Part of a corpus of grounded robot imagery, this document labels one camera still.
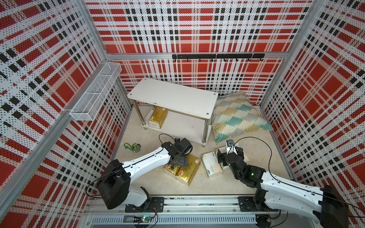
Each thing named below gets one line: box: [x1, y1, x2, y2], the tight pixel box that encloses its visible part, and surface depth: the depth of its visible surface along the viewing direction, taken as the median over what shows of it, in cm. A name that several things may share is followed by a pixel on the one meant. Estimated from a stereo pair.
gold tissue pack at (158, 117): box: [148, 105, 169, 130], surface depth 98 cm
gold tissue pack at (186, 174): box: [175, 154, 201, 187], surface depth 80 cm
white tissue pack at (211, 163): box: [201, 150, 223, 178], surface depth 84 cm
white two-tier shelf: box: [126, 77, 219, 147], surface depth 82 cm
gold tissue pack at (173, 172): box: [163, 164, 182, 179], surface depth 81 cm
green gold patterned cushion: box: [211, 91, 274, 143], surface depth 95 cm
